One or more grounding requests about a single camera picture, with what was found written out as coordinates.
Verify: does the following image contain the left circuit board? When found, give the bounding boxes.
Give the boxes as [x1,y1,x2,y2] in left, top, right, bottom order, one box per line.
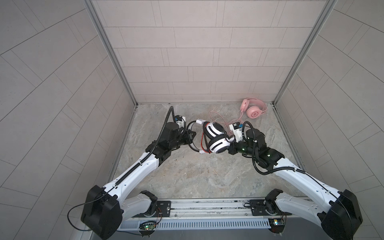
[139,221,157,231]

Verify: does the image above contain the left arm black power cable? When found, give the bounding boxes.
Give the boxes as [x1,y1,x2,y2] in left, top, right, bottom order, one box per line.
[66,105,175,236]

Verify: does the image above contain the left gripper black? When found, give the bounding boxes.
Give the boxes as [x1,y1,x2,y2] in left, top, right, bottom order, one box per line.
[166,129,196,151]

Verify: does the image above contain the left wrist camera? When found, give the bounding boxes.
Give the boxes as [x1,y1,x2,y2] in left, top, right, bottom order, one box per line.
[163,115,187,142]

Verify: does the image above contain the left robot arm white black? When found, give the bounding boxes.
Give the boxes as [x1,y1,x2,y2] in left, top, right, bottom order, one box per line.
[81,124,196,240]

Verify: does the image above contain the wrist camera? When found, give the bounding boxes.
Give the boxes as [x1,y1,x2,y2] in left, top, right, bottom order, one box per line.
[163,115,187,142]
[229,122,243,143]

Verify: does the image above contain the pink headphones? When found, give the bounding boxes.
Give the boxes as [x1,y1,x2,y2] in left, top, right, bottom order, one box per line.
[240,98,268,119]

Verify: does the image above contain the right circuit board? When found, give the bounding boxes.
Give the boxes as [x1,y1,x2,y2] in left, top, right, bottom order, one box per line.
[268,218,286,234]

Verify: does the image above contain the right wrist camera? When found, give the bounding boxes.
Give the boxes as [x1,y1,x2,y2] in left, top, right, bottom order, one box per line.
[229,122,243,143]

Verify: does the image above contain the white black headphones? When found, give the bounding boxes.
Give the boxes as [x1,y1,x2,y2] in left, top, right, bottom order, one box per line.
[187,119,236,154]

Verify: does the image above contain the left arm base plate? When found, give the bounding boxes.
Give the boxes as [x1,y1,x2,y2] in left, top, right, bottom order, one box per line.
[134,201,172,218]

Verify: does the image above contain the circuit board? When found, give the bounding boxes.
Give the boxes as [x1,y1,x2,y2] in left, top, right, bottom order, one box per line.
[268,218,286,234]
[139,221,157,231]

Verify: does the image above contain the ventilation grille strip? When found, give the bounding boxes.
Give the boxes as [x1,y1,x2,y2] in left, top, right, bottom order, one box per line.
[119,218,271,231]

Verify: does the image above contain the aluminium mounting rail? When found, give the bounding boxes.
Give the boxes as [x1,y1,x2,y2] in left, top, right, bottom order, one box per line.
[119,196,331,221]

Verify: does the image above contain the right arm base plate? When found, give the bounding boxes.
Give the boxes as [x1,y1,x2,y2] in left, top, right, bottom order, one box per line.
[243,200,292,216]

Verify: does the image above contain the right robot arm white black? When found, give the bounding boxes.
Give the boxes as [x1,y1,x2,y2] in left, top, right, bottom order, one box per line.
[228,128,363,240]

